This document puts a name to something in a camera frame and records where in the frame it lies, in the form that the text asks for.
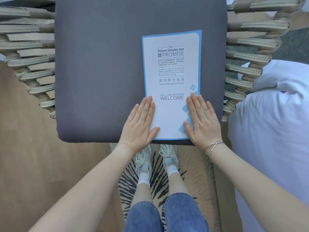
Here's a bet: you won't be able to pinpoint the grey seat cushion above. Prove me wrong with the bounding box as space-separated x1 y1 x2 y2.
54 0 229 144

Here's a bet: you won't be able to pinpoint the person's right hand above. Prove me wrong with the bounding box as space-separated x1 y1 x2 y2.
183 93 223 150

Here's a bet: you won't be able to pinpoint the person's left white sock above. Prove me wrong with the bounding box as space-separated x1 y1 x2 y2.
137 170 152 187

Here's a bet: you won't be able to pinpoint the person's white sneaker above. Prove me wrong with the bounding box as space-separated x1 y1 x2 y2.
134 145 153 176
158 144 178 167

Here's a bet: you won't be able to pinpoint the beige woven rope chair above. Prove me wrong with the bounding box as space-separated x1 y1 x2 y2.
0 0 306 122

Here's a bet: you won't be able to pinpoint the person's right white sock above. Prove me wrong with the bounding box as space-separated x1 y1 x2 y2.
166 164 180 179

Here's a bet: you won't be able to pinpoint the person's left forearm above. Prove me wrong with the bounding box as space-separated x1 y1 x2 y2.
27 141 137 232

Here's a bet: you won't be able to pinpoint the silver wrist bracelets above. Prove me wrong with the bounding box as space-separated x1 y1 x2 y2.
204 141 226 164

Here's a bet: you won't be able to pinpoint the person's left white sneaker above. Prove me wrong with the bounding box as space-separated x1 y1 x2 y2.
134 145 153 176

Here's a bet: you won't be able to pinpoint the grey speckled rug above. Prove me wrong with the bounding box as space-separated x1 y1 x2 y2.
228 28 309 79

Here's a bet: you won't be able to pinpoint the person's left hand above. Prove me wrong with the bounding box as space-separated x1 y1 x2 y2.
118 96 161 151

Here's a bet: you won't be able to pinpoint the zebra striped rug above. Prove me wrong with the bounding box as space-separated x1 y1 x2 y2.
110 142 222 232

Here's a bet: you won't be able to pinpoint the person's leg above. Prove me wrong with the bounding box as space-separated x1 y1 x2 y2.
167 173 193 199
130 182 153 208

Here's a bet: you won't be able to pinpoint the person's left leg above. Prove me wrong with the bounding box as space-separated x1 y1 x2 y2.
130 182 153 208

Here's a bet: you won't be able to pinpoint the person's right white sneaker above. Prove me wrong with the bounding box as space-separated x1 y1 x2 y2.
158 144 178 167

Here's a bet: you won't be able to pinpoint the blue denim jeans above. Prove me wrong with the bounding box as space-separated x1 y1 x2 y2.
123 193 211 232

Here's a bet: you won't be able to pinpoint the white and blue paper booklet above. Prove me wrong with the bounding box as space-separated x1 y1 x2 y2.
141 30 202 140

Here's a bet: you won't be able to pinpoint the person's white sock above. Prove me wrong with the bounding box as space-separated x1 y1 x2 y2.
137 170 152 187
166 164 180 179

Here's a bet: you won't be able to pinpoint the white bed duvet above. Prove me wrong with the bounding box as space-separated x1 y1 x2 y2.
228 59 309 232

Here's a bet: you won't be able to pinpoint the person's right forearm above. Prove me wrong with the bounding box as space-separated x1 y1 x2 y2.
205 142 309 232

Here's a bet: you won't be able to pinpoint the person's right leg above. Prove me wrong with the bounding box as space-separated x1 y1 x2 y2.
167 173 193 199

